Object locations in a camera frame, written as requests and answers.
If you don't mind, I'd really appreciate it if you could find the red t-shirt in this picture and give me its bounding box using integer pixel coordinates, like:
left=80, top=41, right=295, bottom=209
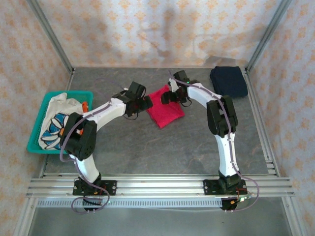
left=145, top=85, right=186, bottom=129

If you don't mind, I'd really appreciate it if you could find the folded navy t-shirt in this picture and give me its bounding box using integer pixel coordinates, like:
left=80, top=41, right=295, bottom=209
left=209, top=65, right=249, bottom=100

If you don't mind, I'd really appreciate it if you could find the orange t-shirt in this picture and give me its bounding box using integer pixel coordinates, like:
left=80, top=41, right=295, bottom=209
left=75, top=101, right=89, bottom=136

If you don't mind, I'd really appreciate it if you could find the white flower print t-shirt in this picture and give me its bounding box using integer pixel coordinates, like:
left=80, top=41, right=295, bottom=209
left=39, top=92, right=85, bottom=150

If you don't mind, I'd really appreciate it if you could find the teal plastic basket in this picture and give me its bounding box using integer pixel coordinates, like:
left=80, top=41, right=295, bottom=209
left=26, top=90, right=95, bottom=155

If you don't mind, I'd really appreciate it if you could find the small green circuit board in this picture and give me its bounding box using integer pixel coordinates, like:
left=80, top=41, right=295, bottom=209
left=235, top=194, right=254, bottom=204

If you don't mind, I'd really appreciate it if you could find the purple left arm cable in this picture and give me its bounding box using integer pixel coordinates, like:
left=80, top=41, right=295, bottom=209
left=60, top=79, right=128, bottom=215

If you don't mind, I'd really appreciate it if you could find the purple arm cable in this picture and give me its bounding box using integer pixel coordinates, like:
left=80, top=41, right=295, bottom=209
left=60, top=79, right=128, bottom=215
left=168, top=70, right=261, bottom=213

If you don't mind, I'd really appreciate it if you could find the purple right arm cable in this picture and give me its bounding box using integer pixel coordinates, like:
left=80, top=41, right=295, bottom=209
left=168, top=70, right=261, bottom=213

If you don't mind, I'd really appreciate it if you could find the aluminium mounting rail beam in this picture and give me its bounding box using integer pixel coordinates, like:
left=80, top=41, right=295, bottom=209
left=26, top=173, right=295, bottom=198

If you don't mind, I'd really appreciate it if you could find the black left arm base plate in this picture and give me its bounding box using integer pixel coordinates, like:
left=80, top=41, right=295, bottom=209
left=72, top=180, right=117, bottom=197

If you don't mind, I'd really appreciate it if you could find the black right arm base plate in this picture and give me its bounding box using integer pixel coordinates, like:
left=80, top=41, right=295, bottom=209
left=203, top=178, right=247, bottom=196

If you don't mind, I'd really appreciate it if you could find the slotted grey cable duct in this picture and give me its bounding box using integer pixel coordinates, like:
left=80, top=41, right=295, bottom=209
left=36, top=198, right=223, bottom=208

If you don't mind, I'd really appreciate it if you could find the aluminium frame post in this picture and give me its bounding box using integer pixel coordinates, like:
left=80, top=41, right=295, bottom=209
left=26, top=0, right=75, bottom=74
left=245, top=0, right=295, bottom=74

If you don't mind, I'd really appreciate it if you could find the aluminium frame leg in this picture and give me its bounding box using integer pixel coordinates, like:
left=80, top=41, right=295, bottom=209
left=14, top=196, right=37, bottom=236
left=282, top=196, right=309, bottom=236

